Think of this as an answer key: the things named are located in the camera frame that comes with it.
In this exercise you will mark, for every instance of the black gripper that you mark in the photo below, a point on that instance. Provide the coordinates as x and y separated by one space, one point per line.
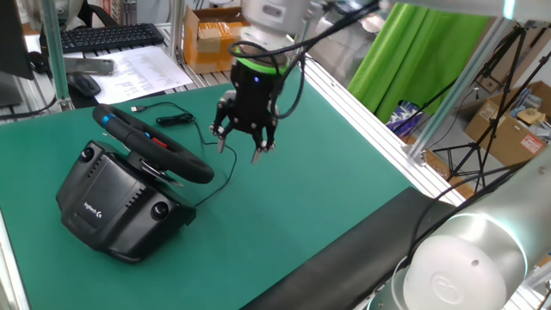
254 103

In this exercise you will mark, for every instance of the black leather steering wheel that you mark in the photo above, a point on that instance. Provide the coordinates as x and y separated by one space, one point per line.
189 170

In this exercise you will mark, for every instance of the black Logitech wheel base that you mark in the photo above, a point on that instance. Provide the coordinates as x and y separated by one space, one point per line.
112 202

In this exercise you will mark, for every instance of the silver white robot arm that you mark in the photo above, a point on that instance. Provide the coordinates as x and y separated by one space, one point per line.
473 258

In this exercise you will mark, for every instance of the green table mat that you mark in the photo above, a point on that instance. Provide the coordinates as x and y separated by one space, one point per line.
280 206

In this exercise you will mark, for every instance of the cardboard box with orange tape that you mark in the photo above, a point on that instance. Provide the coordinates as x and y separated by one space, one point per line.
206 43

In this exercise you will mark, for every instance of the white printed paper sheet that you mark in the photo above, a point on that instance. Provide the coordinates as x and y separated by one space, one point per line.
138 73

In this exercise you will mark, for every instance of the blue white patterned bag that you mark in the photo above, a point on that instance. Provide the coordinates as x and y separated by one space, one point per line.
402 118

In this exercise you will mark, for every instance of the black foam strip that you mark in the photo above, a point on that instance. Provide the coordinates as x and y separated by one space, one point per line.
344 258

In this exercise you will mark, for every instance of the black computer keyboard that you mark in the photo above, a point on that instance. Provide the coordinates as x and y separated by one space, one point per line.
107 38

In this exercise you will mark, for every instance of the black computer mouse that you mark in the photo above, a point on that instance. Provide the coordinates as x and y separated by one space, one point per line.
84 84

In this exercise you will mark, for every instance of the bright green curtain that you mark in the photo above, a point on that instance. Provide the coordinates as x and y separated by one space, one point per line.
409 64

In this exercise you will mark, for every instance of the black computer monitor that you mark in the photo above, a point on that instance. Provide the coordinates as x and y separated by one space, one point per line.
13 39

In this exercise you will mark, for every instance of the open cardboard box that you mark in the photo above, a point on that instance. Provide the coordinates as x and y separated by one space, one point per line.
503 138

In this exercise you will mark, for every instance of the aluminium frame post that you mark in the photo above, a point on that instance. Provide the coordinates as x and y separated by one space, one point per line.
176 30
465 82
53 51

